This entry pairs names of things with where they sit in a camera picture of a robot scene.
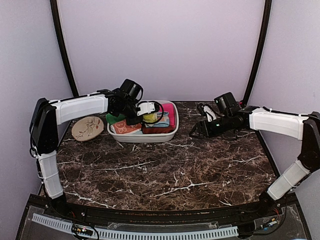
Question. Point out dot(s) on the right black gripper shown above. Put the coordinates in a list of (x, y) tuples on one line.
[(200, 125)]

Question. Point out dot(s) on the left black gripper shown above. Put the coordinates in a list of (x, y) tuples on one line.
[(130, 121)]

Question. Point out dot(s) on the green microfiber towel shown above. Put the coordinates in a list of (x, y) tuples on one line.
[(111, 119)]

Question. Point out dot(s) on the cream yellow-green patterned towel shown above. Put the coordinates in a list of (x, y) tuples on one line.
[(150, 117)]

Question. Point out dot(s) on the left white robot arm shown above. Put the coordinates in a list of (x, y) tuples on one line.
[(48, 115)]

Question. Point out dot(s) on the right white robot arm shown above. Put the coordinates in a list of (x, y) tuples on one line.
[(295, 136)]

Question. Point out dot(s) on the orange cartoon rolled towel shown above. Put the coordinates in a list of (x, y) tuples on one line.
[(122, 128)]

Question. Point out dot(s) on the light blue striped towel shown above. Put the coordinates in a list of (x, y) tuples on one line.
[(164, 120)]

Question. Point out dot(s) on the pink rolled towel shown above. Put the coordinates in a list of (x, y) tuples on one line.
[(169, 111)]

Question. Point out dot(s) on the white plastic basin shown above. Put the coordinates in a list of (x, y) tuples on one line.
[(139, 137)]

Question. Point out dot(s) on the dark red rolled towel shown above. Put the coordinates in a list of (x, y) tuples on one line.
[(157, 130)]

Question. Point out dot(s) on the small circuit board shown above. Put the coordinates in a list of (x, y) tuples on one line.
[(81, 231)]

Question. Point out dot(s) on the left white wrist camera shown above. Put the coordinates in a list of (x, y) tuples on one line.
[(147, 107)]

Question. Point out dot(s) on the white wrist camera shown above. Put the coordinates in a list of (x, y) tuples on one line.
[(147, 107), (206, 111)]

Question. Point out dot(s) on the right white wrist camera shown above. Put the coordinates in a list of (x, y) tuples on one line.
[(206, 111)]

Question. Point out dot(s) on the right black frame post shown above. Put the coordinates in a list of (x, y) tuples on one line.
[(259, 52)]

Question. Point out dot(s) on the black frame post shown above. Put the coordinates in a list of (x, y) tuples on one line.
[(62, 47), (259, 52)]

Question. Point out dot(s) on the left black frame post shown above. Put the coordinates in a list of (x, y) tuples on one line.
[(62, 47)]

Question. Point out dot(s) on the white slotted cable duct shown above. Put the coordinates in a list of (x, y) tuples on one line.
[(150, 234)]

